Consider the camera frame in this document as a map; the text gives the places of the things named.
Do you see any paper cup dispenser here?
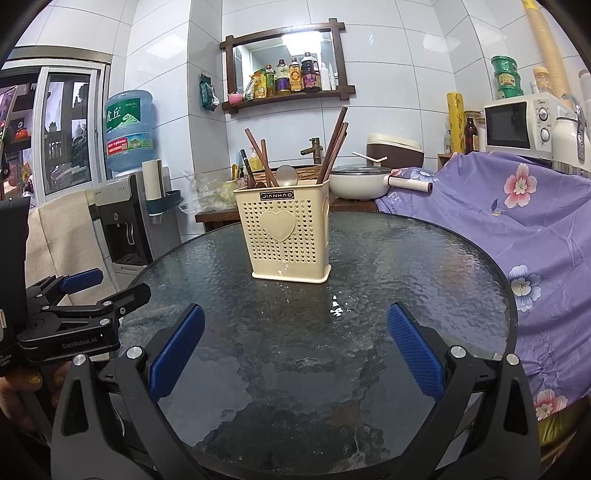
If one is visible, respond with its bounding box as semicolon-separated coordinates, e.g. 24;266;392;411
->
141;159;181;218

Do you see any white pan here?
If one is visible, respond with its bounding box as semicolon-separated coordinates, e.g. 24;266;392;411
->
329;163;434;201

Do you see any person's left hand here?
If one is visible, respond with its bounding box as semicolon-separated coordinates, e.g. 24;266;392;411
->
0;361;73;433

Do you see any clear plastic bag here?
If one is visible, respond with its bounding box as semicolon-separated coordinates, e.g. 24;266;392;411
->
177;170;239;216

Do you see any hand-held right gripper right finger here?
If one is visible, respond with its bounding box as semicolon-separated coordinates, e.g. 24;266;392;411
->
387;303;541;480

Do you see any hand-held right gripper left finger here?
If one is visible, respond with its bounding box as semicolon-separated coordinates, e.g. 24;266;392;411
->
51;303;209;480

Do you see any glass pan lid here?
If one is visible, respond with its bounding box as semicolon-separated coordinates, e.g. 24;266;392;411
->
329;163;393;179

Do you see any yellow green snack packet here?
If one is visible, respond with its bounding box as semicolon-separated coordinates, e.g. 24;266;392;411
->
245;70;267;102

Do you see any white kettle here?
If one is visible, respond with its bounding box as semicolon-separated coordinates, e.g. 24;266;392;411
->
551;94;591;165

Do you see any wooden framed mirror shelf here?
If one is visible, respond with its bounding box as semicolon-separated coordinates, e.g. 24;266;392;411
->
219;18;356;115

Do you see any cream plastic utensil holder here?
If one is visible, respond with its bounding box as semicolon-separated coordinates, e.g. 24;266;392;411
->
232;180;332;282

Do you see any brown glass bottle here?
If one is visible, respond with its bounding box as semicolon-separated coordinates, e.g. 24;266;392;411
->
463;115;479;155

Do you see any metal framed window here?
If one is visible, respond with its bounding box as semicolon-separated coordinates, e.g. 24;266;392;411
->
0;57;112;202

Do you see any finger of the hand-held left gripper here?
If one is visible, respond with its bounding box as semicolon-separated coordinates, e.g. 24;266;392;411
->
25;268;105;308
41;282;153;332

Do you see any yellow green fabric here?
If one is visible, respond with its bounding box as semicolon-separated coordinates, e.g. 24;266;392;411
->
537;405;591;449

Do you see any blue water jug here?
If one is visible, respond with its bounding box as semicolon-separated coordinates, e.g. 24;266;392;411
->
103;89;156;179

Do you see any woven pattern basin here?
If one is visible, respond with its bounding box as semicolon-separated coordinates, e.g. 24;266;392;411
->
256;165;336;186

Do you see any brown white rice cooker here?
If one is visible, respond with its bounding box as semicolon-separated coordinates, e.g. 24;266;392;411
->
366;133;425;171

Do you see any green hanging packet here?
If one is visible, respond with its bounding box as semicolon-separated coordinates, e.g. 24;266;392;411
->
199;73;222;113

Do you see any water dispenser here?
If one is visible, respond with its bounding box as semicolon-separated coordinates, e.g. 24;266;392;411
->
85;172;184;278

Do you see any yellow corrugated pipe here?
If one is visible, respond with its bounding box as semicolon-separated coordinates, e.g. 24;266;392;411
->
521;0;581;100

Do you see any yellow roll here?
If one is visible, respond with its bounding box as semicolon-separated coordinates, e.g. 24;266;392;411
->
445;92;465;156

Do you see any brass bamboo-style faucet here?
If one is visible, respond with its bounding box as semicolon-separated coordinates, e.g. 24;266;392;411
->
300;137;323;166

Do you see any purple floral cloth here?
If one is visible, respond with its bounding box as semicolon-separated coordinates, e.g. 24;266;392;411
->
373;151;591;424

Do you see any wooden shelf box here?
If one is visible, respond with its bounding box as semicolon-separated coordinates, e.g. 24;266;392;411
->
436;110;488;167

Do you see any dark soy sauce bottle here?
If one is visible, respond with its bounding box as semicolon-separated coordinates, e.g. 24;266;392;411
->
301;52;322;92

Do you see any beige cloth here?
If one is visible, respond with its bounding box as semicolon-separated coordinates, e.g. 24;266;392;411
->
27;191;112;306

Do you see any white microwave oven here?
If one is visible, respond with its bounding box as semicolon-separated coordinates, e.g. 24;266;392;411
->
483;92;576;158

